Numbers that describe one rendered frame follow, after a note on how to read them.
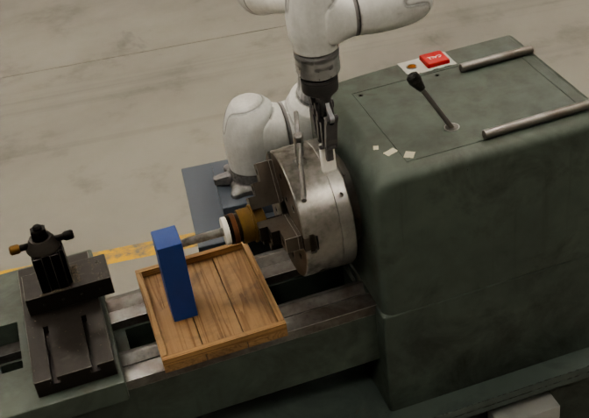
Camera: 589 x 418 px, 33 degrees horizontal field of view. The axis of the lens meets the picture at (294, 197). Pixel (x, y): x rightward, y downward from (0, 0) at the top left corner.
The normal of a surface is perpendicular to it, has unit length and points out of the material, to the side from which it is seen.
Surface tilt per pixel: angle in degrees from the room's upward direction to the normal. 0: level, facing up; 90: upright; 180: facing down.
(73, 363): 0
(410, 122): 0
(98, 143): 0
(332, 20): 88
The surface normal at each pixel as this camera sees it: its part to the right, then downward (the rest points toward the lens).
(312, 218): 0.22, 0.11
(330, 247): 0.32, 0.59
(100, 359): -0.11, -0.81
